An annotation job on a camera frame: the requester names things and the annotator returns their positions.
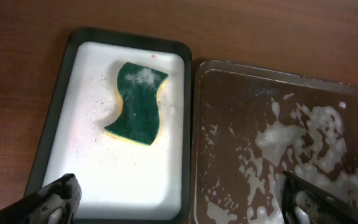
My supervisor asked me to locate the small soapy water tray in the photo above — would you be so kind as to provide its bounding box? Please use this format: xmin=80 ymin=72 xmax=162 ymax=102
xmin=25 ymin=27 xmax=192 ymax=223

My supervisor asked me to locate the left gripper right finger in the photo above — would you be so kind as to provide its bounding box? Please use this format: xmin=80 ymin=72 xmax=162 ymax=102
xmin=280 ymin=171 xmax=358 ymax=224

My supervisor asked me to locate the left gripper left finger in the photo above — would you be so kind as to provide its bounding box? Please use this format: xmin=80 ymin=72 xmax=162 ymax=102
xmin=0 ymin=174 xmax=81 ymax=224

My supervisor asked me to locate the green and yellow sponge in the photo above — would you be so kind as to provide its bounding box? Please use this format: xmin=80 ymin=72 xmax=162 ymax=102
xmin=104 ymin=62 xmax=168 ymax=146

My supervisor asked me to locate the large brown plastic tray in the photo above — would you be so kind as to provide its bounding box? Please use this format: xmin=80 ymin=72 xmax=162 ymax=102
xmin=189 ymin=60 xmax=358 ymax=223

